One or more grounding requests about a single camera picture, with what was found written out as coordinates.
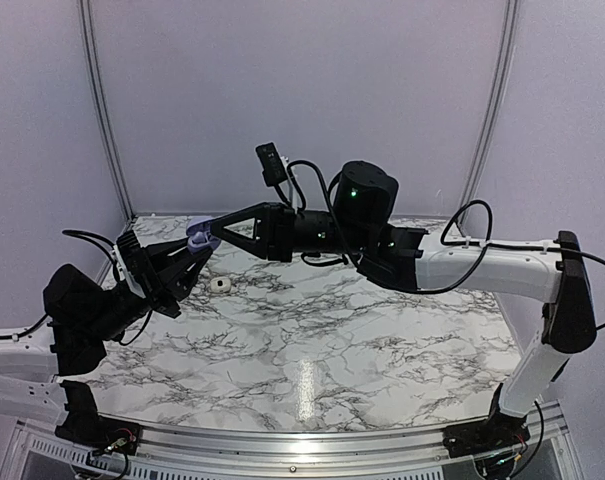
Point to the aluminium front frame rail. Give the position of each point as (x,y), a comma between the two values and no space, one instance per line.
(175,452)

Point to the right aluminium corner post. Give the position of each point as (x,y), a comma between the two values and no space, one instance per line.
(497,91)

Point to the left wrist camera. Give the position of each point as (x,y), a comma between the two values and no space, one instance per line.
(132,263)

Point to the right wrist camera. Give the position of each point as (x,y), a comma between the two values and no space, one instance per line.
(276,176)

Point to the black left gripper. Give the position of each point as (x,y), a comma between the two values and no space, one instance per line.
(170,286)

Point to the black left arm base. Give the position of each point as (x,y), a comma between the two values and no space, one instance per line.
(84,425)

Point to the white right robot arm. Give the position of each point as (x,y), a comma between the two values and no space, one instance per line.
(549,272)

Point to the aluminium corner post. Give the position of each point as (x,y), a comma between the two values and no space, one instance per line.
(497,91)
(102,113)

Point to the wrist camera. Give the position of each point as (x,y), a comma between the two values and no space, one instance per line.
(276,176)
(132,263)

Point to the left aluminium corner post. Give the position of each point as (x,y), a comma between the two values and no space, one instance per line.
(102,113)

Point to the lavender round charging case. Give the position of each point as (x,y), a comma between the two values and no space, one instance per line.
(199,234)

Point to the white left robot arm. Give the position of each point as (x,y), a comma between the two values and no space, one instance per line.
(39,364)

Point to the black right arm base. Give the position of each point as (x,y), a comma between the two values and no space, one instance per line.
(495,432)

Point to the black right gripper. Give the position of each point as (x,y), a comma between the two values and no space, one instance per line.
(274,229)

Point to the beige earbud charging case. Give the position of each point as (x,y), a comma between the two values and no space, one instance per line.
(220,285)

